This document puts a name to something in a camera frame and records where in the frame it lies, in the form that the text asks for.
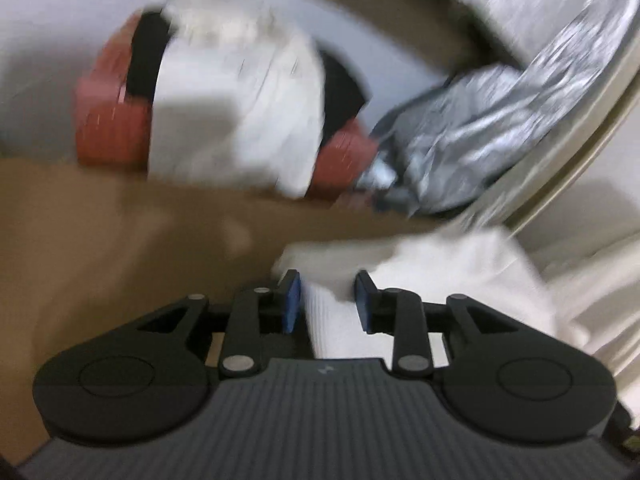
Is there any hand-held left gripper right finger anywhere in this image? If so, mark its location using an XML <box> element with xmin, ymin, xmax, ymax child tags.
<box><xmin>354</xmin><ymin>270</ymin><xmax>518</xmax><ymax>378</ymax></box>

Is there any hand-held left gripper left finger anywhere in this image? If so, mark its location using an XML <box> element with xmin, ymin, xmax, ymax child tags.
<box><xmin>137</xmin><ymin>269</ymin><xmax>302</xmax><ymax>378</ymax></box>

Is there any white garment with green trim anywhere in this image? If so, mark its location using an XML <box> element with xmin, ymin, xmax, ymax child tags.
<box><xmin>272</xmin><ymin>227</ymin><xmax>561</xmax><ymax>361</ymax></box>

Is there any white printed cloth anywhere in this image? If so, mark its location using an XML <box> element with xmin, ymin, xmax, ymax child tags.
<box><xmin>147</xmin><ymin>0</ymin><xmax>326</xmax><ymax>198</ymax></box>

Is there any crumpled silver foil sheet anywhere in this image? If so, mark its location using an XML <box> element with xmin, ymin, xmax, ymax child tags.
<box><xmin>355</xmin><ymin>0</ymin><xmax>640</xmax><ymax>218</ymax></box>

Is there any black cloth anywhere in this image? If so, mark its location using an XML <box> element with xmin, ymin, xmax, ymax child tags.
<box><xmin>125</xmin><ymin>7</ymin><xmax>368</xmax><ymax>141</ymax></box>

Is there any quilted silver foil panel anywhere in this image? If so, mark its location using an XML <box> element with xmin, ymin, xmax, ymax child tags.
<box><xmin>420</xmin><ymin>0</ymin><xmax>640</xmax><ymax>61</ymax></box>

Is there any brown wooden frame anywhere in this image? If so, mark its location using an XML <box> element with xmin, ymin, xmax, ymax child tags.
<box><xmin>340</xmin><ymin>0</ymin><xmax>531</xmax><ymax>68</ymax></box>

